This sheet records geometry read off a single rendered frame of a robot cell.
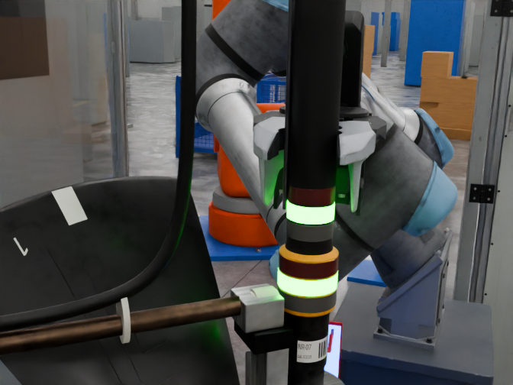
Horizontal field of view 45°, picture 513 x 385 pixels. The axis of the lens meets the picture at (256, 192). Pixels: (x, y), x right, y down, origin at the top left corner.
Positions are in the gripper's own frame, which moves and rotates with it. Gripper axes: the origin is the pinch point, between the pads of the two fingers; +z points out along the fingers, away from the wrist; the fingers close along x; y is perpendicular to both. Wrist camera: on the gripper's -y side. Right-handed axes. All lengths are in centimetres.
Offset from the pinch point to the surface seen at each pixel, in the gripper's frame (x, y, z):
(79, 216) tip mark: 18.3, 7.7, -4.0
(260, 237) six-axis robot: 74, 137, -373
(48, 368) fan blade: 17.1, 16.5, 3.9
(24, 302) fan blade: 19.6, 12.5, 2.3
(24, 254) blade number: 20.5, 9.6, 0.4
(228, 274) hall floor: 86, 148, -328
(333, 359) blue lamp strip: -1, 36, -37
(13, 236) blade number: 21.6, 8.3, 0.0
